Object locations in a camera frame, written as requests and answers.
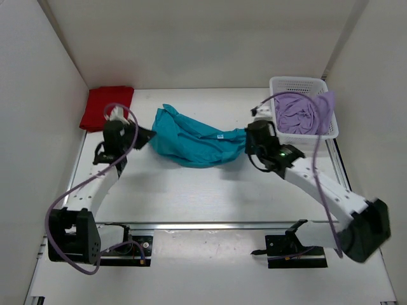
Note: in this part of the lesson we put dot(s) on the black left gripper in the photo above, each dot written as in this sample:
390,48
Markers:
143,135

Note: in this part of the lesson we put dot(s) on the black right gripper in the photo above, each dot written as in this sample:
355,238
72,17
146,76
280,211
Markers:
248,149

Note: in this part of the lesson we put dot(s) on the red t shirt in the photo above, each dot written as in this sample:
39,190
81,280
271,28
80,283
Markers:
93,119

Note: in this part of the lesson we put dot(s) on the teal t shirt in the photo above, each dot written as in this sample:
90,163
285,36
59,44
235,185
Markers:
193,144

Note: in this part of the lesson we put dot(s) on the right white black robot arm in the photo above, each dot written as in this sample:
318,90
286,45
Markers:
356,227

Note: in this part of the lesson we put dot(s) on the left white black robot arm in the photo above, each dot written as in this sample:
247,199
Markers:
72,232

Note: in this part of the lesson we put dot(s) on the lavender t shirt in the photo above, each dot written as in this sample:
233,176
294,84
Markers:
295,114

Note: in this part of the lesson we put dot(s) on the aluminium frame rail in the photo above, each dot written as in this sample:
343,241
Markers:
209,226

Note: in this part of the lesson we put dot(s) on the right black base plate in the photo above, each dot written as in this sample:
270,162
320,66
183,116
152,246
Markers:
283,253

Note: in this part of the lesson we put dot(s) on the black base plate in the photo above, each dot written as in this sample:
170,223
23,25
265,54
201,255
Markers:
130,255
283,253

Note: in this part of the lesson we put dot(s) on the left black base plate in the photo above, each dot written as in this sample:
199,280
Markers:
130,255

